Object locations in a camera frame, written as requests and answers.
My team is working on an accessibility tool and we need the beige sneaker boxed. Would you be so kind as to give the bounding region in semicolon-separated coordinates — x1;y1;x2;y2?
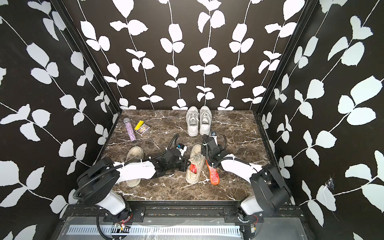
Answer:
126;146;144;188
186;144;206;184

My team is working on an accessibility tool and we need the red orange insole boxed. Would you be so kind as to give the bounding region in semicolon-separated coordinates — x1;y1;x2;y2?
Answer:
206;160;220;186

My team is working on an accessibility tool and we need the white sneaker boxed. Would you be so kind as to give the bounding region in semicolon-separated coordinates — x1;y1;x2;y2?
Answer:
186;106;199;137
200;106;212;135

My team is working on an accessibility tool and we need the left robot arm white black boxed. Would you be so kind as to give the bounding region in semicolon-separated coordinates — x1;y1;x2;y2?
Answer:
73;144;190;216

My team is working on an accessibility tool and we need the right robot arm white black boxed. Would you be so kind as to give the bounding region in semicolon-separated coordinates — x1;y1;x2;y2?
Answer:
202;132;292;222

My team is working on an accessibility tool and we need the small purple card box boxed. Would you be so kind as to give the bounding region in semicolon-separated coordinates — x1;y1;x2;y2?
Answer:
136;124;150;136

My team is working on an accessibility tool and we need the yellow wedge block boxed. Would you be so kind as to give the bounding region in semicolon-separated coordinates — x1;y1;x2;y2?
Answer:
135;121;144;131

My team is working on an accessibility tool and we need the purple glitter tube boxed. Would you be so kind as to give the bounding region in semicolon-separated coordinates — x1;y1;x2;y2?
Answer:
123;118;136;142

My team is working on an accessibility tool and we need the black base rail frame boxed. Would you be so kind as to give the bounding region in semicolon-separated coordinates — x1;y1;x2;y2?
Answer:
59;200;307;224

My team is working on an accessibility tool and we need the white slotted cable duct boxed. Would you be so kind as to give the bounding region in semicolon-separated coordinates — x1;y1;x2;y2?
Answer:
65;224;242;238

